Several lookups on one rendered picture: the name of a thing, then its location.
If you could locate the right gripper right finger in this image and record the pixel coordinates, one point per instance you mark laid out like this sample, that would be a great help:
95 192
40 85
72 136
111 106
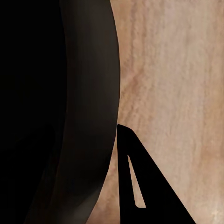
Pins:
162 204

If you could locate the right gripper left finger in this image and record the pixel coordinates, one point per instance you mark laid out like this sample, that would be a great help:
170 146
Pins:
21 169

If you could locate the cauldron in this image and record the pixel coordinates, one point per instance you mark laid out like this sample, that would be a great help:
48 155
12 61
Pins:
60 65

